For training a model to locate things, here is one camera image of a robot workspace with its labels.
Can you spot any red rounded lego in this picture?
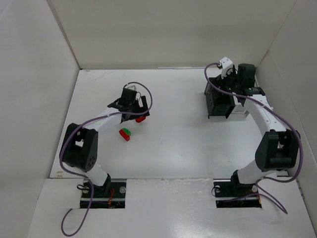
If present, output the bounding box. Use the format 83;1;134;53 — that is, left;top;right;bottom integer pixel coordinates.
135;117;146;123

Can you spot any red and green lego block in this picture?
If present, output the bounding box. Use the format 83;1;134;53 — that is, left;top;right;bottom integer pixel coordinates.
119;128;131;141

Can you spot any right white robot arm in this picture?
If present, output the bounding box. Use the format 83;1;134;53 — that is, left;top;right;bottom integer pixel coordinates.
206;58;304;193

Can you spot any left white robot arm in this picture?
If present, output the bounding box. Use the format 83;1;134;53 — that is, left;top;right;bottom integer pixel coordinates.
59;86;150;193

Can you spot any black two-cell container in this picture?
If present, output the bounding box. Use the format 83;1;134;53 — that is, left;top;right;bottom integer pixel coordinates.
204;82;235;119

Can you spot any white two-cell container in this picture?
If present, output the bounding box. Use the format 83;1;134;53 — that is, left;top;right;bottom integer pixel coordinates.
231;96;249;118

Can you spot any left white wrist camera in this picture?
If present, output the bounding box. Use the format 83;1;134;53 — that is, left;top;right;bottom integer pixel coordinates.
124;84;137;91

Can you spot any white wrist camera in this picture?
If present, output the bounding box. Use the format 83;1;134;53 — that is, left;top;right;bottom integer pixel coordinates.
124;84;137;91
219;57;234;79

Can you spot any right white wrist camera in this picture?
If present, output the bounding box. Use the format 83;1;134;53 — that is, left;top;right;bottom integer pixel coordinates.
219;57;234;79

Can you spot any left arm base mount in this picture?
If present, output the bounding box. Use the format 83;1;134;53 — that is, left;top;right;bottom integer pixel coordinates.
77;179;127;209

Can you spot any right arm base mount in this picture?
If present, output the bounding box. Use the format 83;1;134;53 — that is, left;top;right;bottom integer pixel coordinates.
211;171;262;208

